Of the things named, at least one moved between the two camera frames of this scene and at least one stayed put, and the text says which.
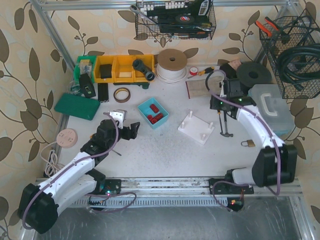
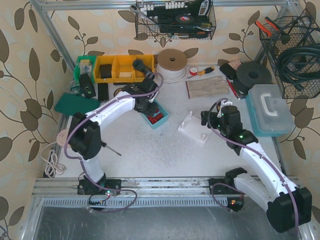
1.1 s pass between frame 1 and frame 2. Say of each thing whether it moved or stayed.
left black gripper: moved
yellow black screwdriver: stayed
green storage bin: stayed
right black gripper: moved
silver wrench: stayed
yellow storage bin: stayed
